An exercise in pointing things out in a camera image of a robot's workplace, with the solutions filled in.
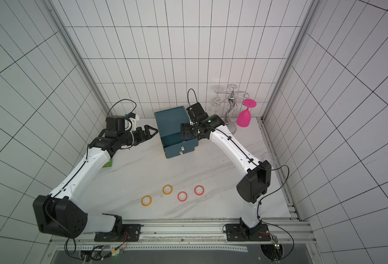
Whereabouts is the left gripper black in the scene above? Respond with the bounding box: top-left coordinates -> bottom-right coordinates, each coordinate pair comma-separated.
118,125 -> 159,146

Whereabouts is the teal three-drawer cabinet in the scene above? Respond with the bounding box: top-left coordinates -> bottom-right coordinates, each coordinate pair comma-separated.
154,106 -> 198,159

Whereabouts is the red tape roll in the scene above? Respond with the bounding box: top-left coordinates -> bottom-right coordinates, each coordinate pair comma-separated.
177,191 -> 188,202
194,185 -> 205,196

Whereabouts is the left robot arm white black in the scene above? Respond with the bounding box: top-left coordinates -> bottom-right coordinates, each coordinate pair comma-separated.
33,125 -> 158,242

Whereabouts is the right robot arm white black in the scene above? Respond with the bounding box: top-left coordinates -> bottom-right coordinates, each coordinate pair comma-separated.
181,115 -> 272,235

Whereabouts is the orange tape roll right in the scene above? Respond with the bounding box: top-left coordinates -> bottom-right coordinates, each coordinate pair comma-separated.
162,184 -> 173,195

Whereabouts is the orange tape roll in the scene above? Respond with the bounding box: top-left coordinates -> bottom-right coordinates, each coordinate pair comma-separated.
162,184 -> 173,195
141,195 -> 153,207

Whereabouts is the orange tape roll left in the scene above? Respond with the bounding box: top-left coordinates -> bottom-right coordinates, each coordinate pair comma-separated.
141,195 -> 153,207

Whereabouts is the clear hanging wine glass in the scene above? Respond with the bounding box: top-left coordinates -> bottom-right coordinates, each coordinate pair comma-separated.
211,85 -> 224,115

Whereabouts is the green snack bag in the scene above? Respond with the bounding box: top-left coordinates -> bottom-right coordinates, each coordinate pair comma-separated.
103,158 -> 112,168

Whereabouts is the silver wine glass rack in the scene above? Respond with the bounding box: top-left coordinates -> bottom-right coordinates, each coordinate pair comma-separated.
221,84 -> 250,134

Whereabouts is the pink plastic wine glass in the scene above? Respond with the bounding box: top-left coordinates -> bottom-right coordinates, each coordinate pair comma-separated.
236,99 -> 257,128

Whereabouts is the clear glass cup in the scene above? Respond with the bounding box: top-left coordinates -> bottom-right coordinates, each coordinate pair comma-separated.
261,152 -> 275,167

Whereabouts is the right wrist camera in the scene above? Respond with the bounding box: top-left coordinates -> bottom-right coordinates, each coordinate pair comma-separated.
186,102 -> 209,123

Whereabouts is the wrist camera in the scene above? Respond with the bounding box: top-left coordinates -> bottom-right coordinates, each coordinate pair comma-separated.
186,102 -> 209,123
106,113 -> 140,133

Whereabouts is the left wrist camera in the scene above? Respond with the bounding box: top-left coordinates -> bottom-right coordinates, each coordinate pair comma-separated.
106,113 -> 140,133

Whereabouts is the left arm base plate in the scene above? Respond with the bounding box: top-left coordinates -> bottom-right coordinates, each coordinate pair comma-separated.
94,224 -> 142,243

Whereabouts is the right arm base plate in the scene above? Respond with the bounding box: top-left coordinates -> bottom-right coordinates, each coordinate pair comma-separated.
223,224 -> 272,242

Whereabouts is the aluminium mounting rail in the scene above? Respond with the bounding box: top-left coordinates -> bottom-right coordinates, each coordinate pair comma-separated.
51,218 -> 318,254

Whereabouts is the circuit board with cables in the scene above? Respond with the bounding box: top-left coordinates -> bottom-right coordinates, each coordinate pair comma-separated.
260,244 -> 284,262

